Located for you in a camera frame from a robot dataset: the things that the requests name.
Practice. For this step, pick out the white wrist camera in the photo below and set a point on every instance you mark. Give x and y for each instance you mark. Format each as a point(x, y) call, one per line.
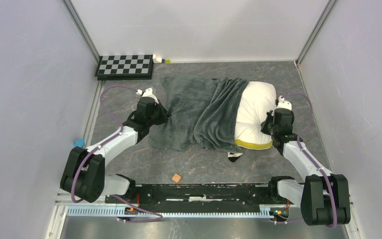
point(147, 93)
point(282, 103)

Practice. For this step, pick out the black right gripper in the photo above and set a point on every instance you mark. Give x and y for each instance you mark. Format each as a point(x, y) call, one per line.
point(264, 129)

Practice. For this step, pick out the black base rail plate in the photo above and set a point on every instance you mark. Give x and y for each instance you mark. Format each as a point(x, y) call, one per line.
point(204, 198)

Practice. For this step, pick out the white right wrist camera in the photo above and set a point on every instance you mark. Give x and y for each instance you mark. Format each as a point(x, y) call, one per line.
point(282, 103)

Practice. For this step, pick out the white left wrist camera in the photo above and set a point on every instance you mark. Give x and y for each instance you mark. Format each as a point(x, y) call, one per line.
point(147, 93)

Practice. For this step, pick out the black grey checkerboard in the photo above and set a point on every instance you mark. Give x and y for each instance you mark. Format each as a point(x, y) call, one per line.
point(125, 67)

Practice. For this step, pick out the small white yellow object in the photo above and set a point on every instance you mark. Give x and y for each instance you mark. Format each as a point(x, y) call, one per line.
point(160, 60)

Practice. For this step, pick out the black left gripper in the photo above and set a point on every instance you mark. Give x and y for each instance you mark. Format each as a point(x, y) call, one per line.
point(164, 114)

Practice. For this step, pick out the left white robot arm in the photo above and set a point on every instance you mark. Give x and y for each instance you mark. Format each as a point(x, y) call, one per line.
point(84, 174)

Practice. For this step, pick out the zebra and grey pillowcase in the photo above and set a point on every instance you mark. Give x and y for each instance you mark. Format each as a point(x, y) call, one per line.
point(203, 112)

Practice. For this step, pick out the blue clip on wall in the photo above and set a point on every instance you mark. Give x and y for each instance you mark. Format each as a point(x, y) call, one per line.
point(79, 143)

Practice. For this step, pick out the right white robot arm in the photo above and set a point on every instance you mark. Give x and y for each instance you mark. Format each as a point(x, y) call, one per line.
point(323, 197)

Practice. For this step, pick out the small orange cube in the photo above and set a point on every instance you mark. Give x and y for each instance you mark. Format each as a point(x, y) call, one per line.
point(176, 178)

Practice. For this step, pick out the white pillow with yellow edge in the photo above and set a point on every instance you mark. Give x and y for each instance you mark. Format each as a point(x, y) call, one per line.
point(257, 100)

